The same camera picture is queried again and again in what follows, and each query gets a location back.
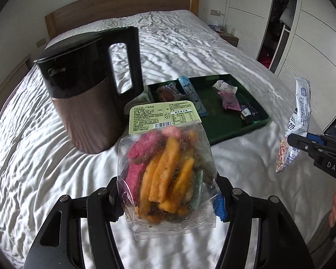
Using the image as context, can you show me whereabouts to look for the white printed snack packet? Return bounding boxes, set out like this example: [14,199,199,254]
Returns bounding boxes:
[275,78,311,174]

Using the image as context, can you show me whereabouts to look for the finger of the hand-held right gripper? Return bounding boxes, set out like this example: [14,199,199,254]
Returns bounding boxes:
[306,133,336,147]
[287,133,325,159]

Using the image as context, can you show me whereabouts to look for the pink purple snack packet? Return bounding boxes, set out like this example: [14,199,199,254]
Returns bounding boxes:
[218,90,241,111]

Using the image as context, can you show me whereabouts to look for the black and brown kettle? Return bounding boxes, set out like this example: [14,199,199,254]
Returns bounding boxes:
[34,26,144,154]

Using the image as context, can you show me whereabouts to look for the clear vegetable chips bag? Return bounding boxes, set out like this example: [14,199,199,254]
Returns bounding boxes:
[116,100,222,240]

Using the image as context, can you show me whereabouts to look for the white-sheeted bed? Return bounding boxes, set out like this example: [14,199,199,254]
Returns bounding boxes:
[0,10,336,269]

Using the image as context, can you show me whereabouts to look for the wooden nightstand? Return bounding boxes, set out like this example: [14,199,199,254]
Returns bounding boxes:
[221,32,239,48]

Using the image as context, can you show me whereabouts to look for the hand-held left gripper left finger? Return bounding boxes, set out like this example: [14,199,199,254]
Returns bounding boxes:
[24,176,126,269]

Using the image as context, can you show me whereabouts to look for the chocolate cookie snack packet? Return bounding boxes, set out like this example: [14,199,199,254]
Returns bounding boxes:
[156,84,182,103]

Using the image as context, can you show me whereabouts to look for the wooden headboard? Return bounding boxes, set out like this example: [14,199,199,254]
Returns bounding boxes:
[45,0,200,41]

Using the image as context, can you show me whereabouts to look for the white wardrobe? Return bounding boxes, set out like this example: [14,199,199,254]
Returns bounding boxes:
[224,0,336,113]

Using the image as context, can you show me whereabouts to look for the small dark snack packet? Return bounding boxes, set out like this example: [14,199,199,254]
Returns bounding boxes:
[240,105,260,124]

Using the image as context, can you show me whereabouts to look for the blue snack bar packet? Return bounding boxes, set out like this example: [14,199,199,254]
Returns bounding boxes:
[178,77,208,117]

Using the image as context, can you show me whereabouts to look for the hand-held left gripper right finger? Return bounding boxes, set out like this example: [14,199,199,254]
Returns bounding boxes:
[213,174,315,269]

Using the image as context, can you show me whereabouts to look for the pastel candy packet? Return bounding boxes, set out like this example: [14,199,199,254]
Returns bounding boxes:
[213,80,238,93]

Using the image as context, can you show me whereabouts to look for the hanging clothes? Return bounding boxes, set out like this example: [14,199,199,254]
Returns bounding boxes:
[269,0,300,73]

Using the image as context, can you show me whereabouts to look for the dark green tray box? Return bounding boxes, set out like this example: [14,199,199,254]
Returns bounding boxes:
[147,74,271,146]

